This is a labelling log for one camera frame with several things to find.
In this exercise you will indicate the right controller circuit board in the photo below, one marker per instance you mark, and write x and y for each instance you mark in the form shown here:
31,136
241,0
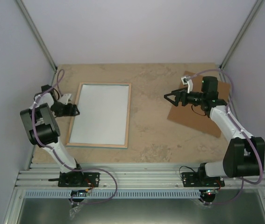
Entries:
210,191

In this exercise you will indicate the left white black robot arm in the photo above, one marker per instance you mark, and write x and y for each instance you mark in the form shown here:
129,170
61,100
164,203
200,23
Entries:
41,127

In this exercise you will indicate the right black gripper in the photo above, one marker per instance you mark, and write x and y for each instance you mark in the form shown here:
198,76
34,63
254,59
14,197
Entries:
182,94

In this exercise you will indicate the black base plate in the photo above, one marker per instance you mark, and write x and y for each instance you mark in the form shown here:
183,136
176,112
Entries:
192,179
78,179

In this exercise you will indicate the sunflower photo print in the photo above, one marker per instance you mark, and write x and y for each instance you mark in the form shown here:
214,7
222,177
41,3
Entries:
102,114

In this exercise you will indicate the grey slotted cable duct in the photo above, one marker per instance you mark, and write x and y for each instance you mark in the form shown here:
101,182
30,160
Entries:
120,194

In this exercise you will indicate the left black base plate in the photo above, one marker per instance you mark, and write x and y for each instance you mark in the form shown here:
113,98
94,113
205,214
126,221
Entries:
78,179

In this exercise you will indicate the aluminium rail platform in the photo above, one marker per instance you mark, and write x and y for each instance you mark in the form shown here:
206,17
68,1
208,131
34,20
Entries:
121,175

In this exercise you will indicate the wrist white camera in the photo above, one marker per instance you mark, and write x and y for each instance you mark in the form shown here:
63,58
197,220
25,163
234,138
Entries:
66,98
187,80

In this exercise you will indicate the aluminium corner post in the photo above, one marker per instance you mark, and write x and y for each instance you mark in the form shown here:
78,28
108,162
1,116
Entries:
243,30
23,9

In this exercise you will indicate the crumpled clear plastic bag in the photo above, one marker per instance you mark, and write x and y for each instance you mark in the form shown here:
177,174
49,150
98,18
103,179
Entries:
74,210

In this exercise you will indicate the left controller circuit board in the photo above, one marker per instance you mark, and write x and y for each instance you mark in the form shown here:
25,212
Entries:
81,193

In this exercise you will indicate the brown cardboard backing board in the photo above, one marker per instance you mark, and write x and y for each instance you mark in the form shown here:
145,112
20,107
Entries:
184,115

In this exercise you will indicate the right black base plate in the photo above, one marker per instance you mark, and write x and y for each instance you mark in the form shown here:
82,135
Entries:
192,179

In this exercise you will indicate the controller circuit board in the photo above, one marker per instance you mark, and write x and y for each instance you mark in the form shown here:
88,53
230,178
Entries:
210,191
81,193

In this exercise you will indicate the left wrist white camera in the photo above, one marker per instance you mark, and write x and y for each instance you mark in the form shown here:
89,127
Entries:
66,98

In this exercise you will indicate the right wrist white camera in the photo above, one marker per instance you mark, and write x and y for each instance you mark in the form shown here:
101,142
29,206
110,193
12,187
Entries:
187,80

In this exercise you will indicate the right aluminium corner post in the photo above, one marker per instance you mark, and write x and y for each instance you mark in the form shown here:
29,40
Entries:
243,30

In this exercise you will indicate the left aluminium corner post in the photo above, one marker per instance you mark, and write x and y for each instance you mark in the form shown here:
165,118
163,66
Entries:
23,9

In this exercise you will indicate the wooden picture frame with glass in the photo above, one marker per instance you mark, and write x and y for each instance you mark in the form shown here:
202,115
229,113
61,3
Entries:
128,112

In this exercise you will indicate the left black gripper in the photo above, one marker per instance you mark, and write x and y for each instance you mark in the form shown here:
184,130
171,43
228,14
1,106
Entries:
68,113

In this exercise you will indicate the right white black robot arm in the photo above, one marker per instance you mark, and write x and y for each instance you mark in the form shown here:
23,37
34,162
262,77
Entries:
245,153

